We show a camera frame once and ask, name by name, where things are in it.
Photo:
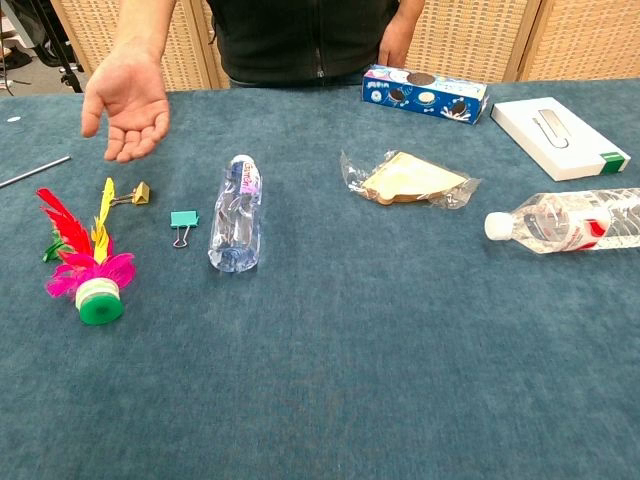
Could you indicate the person's left hand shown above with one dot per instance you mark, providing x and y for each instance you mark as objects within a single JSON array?
[{"x": 394, "y": 45}]

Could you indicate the person's right hand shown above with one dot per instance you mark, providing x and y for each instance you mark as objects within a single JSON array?
[{"x": 132, "y": 100}]

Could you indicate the thin metal rod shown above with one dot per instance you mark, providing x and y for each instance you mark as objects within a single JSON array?
[{"x": 35, "y": 170}]

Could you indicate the person's right forearm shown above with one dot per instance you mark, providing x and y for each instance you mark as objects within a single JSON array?
[{"x": 142, "y": 25}]

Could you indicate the person's left forearm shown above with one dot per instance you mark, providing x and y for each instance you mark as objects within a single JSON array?
[{"x": 407, "y": 10}]

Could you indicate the person's torso black jacket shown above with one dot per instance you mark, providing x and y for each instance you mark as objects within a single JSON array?
[{"x": 300, "y": 40}]

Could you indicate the blue oreo cookie box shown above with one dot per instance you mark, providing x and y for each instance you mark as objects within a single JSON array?
[{"x": 425, "y": 95}]

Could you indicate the black tripod stand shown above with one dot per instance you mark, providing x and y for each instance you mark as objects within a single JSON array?
[{"x": 62, "y": 47}]

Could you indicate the gold binder clip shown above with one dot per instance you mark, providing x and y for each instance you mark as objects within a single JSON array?
[{"x": 141, "y": 194}]

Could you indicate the teal binder clip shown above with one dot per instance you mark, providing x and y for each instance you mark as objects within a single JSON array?
[{"x": 184, "y": 219}]

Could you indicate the sandwich in clear wrapper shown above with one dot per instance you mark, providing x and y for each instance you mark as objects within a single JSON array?
[{"x": 407, "y": 180}]

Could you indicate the small clear water bottle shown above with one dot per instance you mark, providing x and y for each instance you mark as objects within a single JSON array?
[{"x": 236, "y": 215}]

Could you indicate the white flat cardboard box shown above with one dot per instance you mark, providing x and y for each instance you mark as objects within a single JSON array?
[{"x": 555, "y": 137}]

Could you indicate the colourful feather shuttlecock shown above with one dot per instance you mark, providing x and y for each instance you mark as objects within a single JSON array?
[{"x": 97, "y": 295}]

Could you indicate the large white-capped water bottle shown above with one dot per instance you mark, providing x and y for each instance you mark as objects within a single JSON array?
[{"x": 565, "y": 222}]

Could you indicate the blue tablecloth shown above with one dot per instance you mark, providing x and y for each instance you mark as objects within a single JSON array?
[{"x": 320, "y": 350}]

